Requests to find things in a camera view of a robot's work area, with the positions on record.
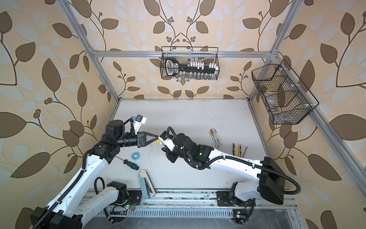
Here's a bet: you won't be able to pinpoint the aluminium frame corner post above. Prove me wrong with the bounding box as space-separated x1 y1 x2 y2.
56 0 120 103

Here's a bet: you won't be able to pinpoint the blue tape roll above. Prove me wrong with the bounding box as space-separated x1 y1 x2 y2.
131 152 140 161

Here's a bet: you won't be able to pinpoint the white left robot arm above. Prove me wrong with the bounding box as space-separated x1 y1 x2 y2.
30 115 158 229

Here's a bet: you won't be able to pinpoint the white marker green end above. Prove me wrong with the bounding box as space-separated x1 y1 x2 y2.
209 131 219 148

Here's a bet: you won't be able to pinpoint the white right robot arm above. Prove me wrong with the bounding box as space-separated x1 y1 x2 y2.
158 127 301 206

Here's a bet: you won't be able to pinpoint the black wire basket back wall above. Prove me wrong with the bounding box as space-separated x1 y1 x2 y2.
160 45 220 81

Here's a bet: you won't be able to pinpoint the green black screwdriver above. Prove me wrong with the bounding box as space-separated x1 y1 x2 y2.
123 159 139 170

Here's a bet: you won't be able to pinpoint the blue white stapler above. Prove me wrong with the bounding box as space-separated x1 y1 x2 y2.
139 169 157 200

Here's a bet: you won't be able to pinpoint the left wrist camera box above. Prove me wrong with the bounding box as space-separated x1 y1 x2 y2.
132 114 147 134

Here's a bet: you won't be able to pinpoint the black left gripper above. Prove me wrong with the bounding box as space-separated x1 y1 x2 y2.
115 131 159 149

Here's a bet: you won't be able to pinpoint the black socket holder tool set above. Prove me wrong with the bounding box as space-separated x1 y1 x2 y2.
163 57 220 76

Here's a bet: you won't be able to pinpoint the yellow black pliers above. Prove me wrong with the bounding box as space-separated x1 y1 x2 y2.
233 143 242 157

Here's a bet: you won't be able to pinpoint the black wire basket right wall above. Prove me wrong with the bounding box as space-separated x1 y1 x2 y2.
251 60 319 125

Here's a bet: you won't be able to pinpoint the black wire basket wall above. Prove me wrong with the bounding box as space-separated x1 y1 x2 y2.
251 60 319 125
160 45 220 81

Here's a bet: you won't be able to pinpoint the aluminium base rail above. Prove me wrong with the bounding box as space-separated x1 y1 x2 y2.
82 188 298 219

